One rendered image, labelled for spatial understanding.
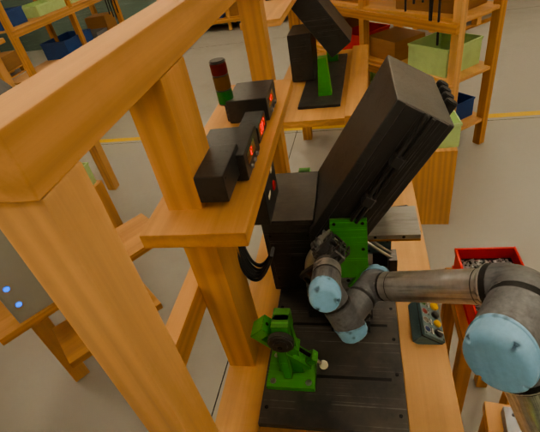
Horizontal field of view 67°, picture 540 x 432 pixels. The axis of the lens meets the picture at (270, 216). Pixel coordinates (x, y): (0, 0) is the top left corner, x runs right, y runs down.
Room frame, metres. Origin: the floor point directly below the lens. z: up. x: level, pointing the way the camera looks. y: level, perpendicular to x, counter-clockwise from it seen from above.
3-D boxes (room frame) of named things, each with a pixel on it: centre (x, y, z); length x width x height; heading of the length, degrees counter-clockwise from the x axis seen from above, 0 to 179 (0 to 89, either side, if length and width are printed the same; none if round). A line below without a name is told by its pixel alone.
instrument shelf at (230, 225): (1.14, 0.05, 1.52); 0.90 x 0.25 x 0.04; 164
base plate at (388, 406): (1.07, -0.20, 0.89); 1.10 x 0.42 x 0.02; 164
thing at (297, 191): (1.21, -0.09, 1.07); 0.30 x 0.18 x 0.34; 164
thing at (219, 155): (0.85, 0.10, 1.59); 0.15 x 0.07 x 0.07; 164
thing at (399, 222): (1.12, -0.31, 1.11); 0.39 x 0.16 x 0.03; 74
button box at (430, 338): (0.81, -0.43, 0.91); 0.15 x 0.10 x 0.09; 164
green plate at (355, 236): (0.98, -0.23, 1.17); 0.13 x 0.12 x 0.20; 164
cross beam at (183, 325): (1.17, 0.16, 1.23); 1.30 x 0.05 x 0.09; 164
